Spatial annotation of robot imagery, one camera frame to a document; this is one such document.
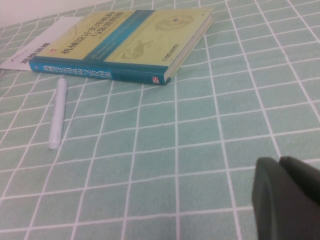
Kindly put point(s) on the white brochure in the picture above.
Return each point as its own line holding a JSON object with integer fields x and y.
{"x": 37, "y": 42}

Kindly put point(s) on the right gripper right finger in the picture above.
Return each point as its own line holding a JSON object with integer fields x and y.
{"x": 302, "y": 172}

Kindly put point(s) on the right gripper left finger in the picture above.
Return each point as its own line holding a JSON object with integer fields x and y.
{"x": 280, "y": 205}

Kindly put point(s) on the green checked tablecloth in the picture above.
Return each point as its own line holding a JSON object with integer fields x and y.
{"x": 200, "y": 125}

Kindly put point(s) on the yellow and teal book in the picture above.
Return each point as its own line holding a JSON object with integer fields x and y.
{"x": 125, "y": 42}

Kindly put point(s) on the white pen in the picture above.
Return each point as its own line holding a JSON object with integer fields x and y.
{"x": 58, "y": 112}

